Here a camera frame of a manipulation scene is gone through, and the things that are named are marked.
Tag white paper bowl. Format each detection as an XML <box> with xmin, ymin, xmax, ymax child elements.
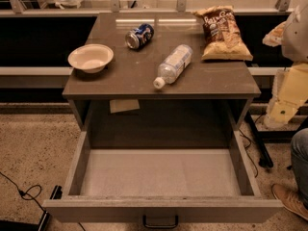
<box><xmin>68</xmin><ymin>44</ymin><xmax>114</xmax><ymax>73</ymax></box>

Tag tan shoe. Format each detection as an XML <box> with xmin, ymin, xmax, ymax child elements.
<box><xmin>271</xmin><ymin>184</ymin><xmax>308</xmax><ymax>221</ymax></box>

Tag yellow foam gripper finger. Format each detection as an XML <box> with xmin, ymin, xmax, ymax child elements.
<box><xmin>262</xmin><ymin>22</ymin><xmax>286</xmax><ymax>47</ymax></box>
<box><xmin>264</xmin><ymin>63</ymin><xmax>308</xmax><ymax>128</ymax></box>

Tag black device on floor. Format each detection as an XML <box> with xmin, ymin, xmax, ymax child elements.
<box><xmin>0</xmin><ymin>185</ymin><xmax>64</xmax><ymax>231</ymax></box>

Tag brown cabinet with top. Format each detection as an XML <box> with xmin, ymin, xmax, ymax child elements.
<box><xmin>64</xmin><ymin>13</ymin><xmax>260</xmax><ymax>149</ymax></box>

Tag yellow brown chip bag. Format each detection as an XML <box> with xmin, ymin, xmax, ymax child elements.
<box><xmin>192</xmin><ymin>6</ymin><xmax>253</xmax><ymax>61</ymax></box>

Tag paper label under tabletop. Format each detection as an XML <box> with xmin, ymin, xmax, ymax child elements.
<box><xmin>110</xmin><ymin>99</ymin><xmax>140</xmax><ymax>114</ymax></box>

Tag black drawer handle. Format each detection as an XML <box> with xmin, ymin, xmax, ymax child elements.
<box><xmin>142</xmin><ymin>216</ymin><xmax>179</xmax><ymax>229</ymax></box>

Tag open grey top drawer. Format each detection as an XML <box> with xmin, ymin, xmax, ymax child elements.
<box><xmin>43</xmin><ymin>129</ymin><xmax>282</xmax><ymax>223</ymax></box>

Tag person leg in jeans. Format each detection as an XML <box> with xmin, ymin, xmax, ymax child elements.
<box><xmin>291</xmin><ymin>129</ymin><xmax>308</xmax><ymax>208</ymax></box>

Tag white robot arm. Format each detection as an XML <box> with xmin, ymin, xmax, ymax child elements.
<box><xmin>263</xmin><ymin>0</ymin><xmax>308</xmax><ymax>128</ymax></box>

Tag clear plastic water bottle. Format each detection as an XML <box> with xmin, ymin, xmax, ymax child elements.
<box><xmin>153</xmin><ymin>44</ymin><xmax>193</xmax><ymax>90</ymax></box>

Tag blue soda can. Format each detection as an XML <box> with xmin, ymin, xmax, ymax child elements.
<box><xmin>125</xmin><ymin>23</ymin><xmax>154</xmax><ymax>50</ymax></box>

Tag black floor cable left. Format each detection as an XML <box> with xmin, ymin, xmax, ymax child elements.
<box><xmin>0</xmin><ymin>171</ymin><xmax>46</xmax><ymax>212</ymax></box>

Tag black stand leg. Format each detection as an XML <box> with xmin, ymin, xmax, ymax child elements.
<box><xmin>244</xmin><ymin>112</ymin><xmax>273</xmax><ymax>168</ymax></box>

